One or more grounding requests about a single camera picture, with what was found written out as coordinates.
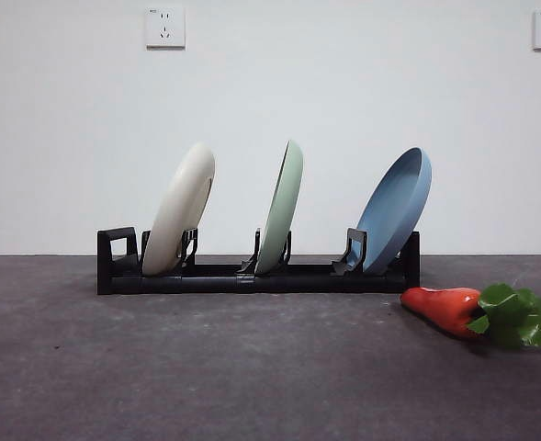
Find green plate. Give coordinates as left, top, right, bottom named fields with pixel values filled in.
left=254, top=139, right=305, bottom=276

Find orange toy carrot green leaves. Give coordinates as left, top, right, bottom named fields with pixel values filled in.
left=399, top=283, right=541, bottom=350

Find black plate rack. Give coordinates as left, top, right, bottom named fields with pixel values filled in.
left=96, top=226, right=422, bottom=296

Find cream plate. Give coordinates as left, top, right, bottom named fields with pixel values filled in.
left=141, top=141, right=217, bottom=277

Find blue plate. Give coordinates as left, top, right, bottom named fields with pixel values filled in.
left=355, top=146, right=434, bottom=274

